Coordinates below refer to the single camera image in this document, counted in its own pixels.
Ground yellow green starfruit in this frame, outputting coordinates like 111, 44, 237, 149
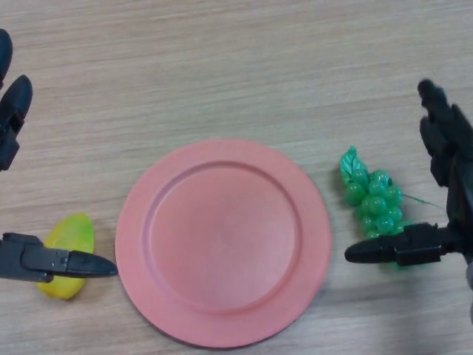
35, 213, 95, 301

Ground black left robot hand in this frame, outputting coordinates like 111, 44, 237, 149
0, 29, 119, 284

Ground pink round plate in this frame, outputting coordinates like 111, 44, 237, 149
115, 138, 333, 349

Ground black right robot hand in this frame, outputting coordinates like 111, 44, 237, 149
344, 78, 473, 267

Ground green plastic grape bunch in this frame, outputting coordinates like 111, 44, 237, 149
339, 146, 438, 271

